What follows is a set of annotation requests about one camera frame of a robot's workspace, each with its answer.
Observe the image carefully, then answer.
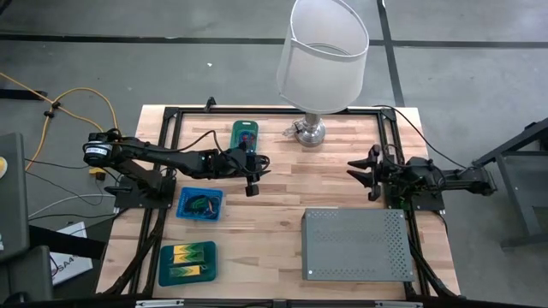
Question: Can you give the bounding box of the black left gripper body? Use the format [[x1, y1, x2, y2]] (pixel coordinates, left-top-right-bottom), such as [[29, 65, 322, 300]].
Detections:
[[212, 146, 271, 180]]

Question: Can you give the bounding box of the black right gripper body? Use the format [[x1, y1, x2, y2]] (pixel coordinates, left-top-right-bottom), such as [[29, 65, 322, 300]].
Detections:
[[375, 157, 415, 193]]

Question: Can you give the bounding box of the mint green plastic bin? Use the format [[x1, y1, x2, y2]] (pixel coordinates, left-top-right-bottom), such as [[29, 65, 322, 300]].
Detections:
[[229, 120, 260, 151]]

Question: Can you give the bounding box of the blue plastic basket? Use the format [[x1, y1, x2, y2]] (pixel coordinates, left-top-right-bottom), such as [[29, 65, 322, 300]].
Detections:
[[175, 186, 225, 223]]

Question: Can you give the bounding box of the dark green plastic tray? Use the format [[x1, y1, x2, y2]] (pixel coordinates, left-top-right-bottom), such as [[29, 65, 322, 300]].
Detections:
[[157, 240, 218, 288]]

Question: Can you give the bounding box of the grey perforated metal riser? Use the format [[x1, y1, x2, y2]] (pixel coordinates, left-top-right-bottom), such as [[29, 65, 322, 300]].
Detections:
[[300, 207, 415, 283]]

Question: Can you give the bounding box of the silver table lamp white shade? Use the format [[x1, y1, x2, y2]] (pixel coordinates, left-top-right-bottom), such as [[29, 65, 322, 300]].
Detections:
[[275, 0, 371, 148]]

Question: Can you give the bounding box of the grey metal stand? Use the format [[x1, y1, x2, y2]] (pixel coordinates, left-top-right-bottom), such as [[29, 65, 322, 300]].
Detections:
[[471, 115, 548, 250]]

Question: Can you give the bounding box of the white cardboard box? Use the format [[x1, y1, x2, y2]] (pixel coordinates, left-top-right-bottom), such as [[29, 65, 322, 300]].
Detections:
[[49, 220, 94, 287]]

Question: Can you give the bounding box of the grey cabinet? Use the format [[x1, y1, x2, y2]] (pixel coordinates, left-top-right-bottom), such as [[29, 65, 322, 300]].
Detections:
[[0, 131, 30, 263]]

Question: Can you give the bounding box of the dark grey case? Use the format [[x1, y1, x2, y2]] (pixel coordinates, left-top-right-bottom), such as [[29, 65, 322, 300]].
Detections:
[[0, 245, 55, 303]]

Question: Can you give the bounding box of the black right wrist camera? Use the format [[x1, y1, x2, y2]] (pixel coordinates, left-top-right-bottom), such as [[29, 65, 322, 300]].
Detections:
[[406, 157, 433, 183]]

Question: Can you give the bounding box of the clear lamp power cord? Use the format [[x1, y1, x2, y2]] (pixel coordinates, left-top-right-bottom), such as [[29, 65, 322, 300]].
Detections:
[[281, 121, 304, 139]]

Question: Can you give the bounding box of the black metal table frame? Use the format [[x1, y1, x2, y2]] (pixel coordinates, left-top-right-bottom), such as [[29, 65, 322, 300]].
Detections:
[[96, 105, 462, 300]]

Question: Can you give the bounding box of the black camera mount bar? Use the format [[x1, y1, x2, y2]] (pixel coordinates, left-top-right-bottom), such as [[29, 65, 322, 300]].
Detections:
[[134, 298, 425, 308]]

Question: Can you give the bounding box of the white floor cable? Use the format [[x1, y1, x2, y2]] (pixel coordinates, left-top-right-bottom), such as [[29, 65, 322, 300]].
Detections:
[[26, 193, 117, 220]]

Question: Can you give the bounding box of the black floor cable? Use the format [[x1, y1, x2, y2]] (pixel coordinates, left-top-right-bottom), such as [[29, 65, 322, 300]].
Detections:
[[23, 156, 93, 172]]

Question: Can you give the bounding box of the yellow extension cord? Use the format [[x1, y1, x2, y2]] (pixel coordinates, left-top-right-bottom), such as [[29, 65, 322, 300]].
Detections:
[[0, 71, 122, 181]]

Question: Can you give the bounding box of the black strap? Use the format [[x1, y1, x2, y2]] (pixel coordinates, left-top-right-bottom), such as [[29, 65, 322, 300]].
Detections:
[[27, 224, 107, 260]]

